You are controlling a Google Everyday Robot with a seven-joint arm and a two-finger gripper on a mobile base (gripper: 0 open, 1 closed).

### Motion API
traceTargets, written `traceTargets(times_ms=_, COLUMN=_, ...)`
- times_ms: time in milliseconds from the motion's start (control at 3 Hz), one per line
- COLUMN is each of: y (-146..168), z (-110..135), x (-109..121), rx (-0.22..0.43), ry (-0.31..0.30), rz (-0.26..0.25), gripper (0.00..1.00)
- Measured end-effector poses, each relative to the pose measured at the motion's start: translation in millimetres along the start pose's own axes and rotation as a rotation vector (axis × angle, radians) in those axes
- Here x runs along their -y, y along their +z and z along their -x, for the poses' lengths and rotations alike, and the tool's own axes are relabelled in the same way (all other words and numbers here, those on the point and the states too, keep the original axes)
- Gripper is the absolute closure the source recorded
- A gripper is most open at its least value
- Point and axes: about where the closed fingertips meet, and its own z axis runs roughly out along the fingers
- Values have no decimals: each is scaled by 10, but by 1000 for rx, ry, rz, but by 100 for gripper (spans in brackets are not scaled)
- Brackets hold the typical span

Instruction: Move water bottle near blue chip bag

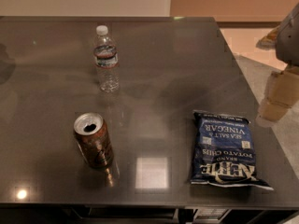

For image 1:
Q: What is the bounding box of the clear plastic water bottle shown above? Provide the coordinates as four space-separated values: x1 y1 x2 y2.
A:
93 25 120 93

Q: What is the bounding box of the yellow object on floor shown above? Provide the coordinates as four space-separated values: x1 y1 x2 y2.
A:
257 26 279 49

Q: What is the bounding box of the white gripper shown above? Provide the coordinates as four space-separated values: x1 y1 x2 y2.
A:
256 3 299 128

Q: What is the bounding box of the brown soda can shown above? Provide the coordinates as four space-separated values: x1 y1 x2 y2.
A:
74 113 113 169

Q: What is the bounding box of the blue potato chip bag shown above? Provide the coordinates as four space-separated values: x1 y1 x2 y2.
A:
190 110 273 190

